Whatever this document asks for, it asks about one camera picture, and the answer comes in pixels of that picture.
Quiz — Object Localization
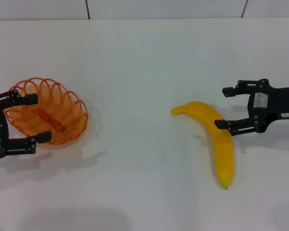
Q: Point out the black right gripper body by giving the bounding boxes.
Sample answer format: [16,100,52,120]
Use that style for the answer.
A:
[247,85,289,133]

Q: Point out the yellow banana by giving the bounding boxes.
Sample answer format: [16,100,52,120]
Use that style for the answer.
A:
[171,101,236,190]

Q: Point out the orange woven plastic basket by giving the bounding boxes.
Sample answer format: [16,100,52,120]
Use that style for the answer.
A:
[2,77,89,145]

